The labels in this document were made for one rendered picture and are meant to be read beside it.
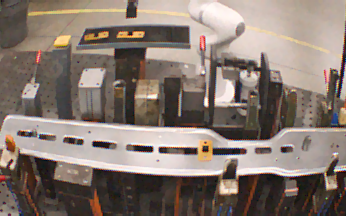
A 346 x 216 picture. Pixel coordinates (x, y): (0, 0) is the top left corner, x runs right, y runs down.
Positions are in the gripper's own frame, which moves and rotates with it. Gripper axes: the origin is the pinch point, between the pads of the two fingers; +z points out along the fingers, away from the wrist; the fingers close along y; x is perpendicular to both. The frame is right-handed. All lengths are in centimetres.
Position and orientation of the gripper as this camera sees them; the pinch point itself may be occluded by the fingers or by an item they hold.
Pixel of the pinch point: (132, 9)
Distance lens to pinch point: 142.6
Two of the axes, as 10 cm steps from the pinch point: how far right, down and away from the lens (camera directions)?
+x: 10.0, -0.1, 0.6
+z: -0.3, 7.9, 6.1
